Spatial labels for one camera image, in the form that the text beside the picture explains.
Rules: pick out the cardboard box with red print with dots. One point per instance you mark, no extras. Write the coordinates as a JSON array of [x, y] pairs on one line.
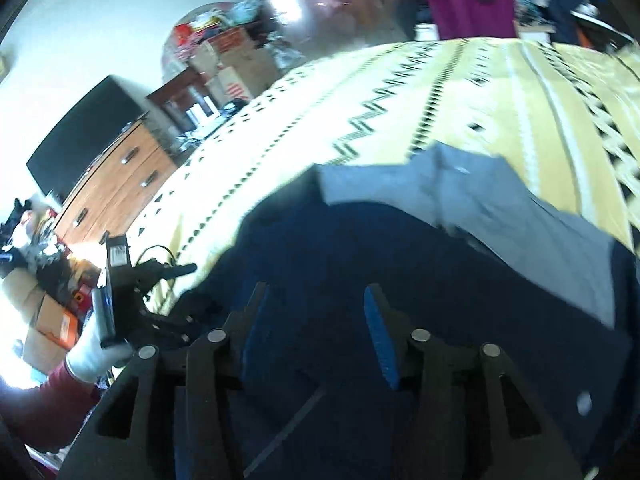
[[235, 77]]

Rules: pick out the dark wooden cabinet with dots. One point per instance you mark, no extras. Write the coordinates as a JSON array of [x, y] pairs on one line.
[[172, 105]]

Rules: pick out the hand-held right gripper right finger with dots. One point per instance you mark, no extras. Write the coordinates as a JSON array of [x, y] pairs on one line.
[[380, 345]]

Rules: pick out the person's left hand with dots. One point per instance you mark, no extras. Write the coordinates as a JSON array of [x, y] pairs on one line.
[[92, 360]]

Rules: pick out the navy and grey garment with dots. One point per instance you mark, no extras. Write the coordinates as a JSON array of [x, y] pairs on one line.
[[350, 240]]

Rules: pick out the yellow patterned bedspread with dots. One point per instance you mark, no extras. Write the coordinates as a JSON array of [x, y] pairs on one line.
[[400, 85]]

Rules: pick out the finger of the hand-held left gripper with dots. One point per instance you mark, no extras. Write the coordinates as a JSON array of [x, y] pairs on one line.
[[170, 324], [175, 270]]

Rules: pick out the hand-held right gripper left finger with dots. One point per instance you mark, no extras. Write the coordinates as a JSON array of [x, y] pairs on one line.
[[255, 325]]

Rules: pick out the maroon hanging garment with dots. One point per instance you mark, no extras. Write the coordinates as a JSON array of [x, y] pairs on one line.
[[465, 0]]

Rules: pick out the wooden dresser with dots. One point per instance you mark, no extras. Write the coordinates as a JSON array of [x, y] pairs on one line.
[[125, 185]]

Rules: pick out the brown cardboard box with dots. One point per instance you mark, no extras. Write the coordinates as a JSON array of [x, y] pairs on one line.
[[45, 327]]

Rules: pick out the black television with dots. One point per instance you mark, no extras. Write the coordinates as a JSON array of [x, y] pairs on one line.
[[85, 135]]

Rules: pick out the person's left forearm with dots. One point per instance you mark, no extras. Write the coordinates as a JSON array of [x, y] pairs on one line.
[[45, 410]]

